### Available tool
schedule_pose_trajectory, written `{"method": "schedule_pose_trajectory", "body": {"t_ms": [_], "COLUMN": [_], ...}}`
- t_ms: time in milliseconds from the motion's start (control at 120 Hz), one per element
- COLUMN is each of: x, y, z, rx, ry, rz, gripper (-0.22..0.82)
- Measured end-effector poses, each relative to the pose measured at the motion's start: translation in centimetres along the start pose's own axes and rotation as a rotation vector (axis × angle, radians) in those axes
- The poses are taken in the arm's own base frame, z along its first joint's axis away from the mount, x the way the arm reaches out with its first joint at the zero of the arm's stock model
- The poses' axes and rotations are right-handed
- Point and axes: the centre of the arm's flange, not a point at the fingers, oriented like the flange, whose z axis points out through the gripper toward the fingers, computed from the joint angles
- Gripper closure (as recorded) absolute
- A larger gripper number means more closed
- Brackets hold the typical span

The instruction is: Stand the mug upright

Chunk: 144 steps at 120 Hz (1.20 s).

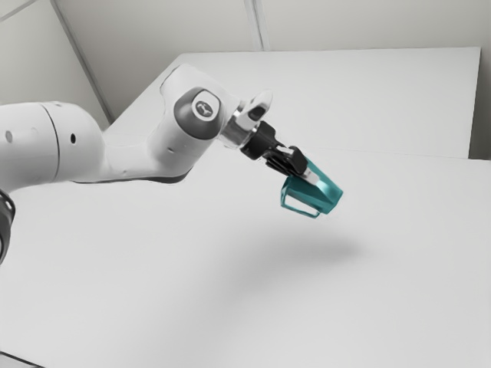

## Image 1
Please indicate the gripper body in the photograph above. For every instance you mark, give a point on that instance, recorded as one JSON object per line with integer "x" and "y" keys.
{"x": 262, "y": 142}

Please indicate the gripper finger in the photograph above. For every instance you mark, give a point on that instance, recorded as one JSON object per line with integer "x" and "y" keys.
{"x": 298, "y": 161}

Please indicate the teal faceted mug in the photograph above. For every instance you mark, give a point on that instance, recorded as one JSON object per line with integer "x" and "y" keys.
{"x": 318, "y": 195}

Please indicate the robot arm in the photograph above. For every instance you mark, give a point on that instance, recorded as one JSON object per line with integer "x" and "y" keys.
{"x": 126, "y": 149}

